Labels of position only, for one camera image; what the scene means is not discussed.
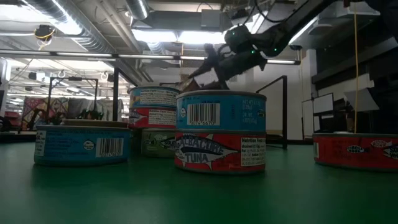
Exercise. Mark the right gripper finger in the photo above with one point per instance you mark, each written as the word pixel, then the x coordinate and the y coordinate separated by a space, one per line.
pixel 220 84
pixel 211 60

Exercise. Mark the teal yellowfin tuna can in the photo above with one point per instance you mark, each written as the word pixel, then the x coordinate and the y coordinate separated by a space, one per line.
pixel 71 146
pixel 146 98
pixel 236 112

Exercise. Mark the red albacore tuna can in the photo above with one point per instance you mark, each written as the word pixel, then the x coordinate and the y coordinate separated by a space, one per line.
pixel 217 152
pixel 140 119
pixel 348 152

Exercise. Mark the green label tuna can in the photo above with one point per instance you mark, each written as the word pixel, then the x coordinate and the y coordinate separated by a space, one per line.
pixel 157 143

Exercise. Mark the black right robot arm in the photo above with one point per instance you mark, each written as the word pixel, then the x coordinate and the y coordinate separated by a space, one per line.
pixel 295 21

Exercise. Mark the bright ceiling light panel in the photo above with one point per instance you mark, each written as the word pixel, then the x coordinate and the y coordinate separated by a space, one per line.
pixel 202 37
pixel 155 35

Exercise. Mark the short ceiling light bar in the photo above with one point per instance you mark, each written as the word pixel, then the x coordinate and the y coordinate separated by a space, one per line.
pixel 281 61

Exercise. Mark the grey ceiling box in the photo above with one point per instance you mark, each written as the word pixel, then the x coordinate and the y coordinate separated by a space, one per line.
pixel 216 20

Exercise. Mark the white board panel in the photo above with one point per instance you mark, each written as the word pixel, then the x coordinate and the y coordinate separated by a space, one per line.
pixel 323 104

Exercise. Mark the long ceiling light bar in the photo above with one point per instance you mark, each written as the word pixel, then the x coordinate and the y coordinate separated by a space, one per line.
pixel 84 54

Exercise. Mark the black ceiling device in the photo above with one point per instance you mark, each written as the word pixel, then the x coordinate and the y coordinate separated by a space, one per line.
pixel 43 32

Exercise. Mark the colourful patterned quilt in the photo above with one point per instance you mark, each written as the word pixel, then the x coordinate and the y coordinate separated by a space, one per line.
pixel 37 107

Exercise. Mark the black metal shelf bracket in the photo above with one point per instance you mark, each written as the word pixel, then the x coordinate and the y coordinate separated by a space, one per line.
pixel 115 93
pixel 284 112

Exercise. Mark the silver ventilation duct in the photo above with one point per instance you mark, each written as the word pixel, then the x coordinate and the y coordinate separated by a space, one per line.
pixel 136 9
pixel 90 42

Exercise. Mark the black metal table frame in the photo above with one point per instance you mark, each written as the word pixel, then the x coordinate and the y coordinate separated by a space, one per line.
pixel 295 141

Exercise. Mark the black background frame stand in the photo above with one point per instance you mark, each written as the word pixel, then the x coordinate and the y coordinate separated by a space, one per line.
pixel 49 99

